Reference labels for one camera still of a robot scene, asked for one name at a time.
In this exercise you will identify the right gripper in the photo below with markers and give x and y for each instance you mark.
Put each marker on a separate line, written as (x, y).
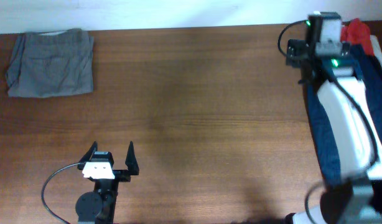
(293, 50)

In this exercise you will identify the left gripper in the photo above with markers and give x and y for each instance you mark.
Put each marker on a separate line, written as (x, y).
(121, 175)

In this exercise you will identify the navy blue shorts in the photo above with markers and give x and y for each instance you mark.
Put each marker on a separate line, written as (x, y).
(322, 134)

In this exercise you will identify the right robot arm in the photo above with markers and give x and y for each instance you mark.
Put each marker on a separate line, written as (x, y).
(344, 103)

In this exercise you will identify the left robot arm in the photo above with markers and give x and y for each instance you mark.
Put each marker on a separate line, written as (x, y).
(98, 205)

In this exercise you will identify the red garment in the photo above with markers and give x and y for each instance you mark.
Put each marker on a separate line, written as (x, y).
(358, 33)

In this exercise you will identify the white garment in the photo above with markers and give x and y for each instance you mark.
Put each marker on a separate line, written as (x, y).
(376, 48)

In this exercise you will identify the folded grey shorts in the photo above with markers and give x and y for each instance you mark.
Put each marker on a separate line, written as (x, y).
(45, 65)

